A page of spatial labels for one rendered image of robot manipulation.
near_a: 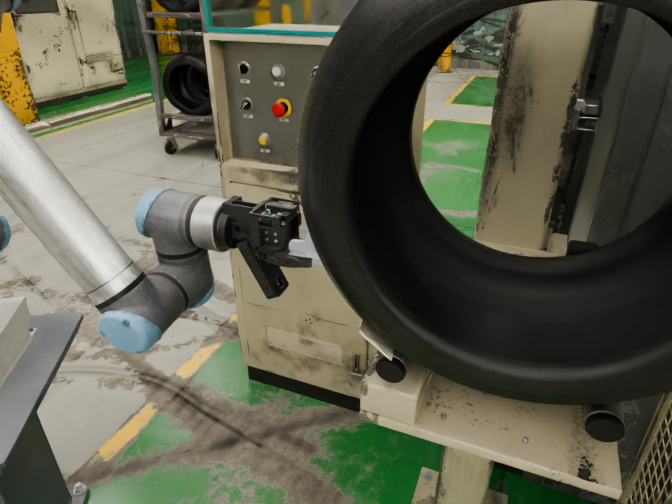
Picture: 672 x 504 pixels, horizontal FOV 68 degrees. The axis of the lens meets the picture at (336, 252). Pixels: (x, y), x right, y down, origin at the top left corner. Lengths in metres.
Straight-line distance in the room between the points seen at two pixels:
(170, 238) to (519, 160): 0.62
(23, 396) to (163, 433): 0.74
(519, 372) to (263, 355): 1.37
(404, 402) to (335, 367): 1.03
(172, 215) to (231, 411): 1.21
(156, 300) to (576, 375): 0.62
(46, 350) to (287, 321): 0.74
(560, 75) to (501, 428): 0.56
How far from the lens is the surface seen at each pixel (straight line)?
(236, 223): 0.82
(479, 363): 0.65
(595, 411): 0.73
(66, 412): 2.16
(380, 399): 0.78
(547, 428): 0.85
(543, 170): 0.95
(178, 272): 0.90
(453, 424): 0.81
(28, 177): 0.83
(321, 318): 1.67
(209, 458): 1.83
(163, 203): 0.88
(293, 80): 1.45
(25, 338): 1.45
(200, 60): 4.51
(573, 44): 0.90
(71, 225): 0.83
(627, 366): 0.63
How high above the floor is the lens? 1.39
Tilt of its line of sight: 29 degrees down
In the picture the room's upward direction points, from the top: straight up
